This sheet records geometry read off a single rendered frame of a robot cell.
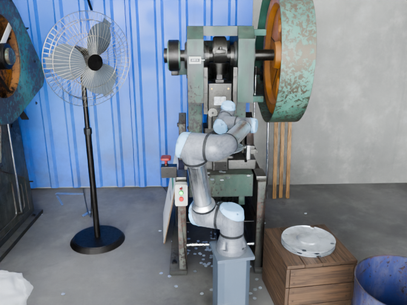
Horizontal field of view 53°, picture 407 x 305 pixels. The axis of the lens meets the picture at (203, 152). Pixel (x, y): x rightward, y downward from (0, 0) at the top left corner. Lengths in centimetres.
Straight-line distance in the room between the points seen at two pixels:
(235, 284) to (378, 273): 67
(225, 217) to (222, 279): 31
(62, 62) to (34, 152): 166
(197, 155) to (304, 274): 89
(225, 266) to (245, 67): 113
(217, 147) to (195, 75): 83
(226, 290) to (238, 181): 70
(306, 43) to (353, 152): 213
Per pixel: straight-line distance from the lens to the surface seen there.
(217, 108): 249
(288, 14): 224
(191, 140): 169
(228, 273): 203
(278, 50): 251
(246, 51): 241
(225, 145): 168
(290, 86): 222
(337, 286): 233
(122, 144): 384
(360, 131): 412
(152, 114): 374
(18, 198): 340
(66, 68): 258
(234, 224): 193
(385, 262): 215
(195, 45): 239
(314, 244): 231
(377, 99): 411
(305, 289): 227
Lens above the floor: 151
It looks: 18 degrees down
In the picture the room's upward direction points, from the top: straight up
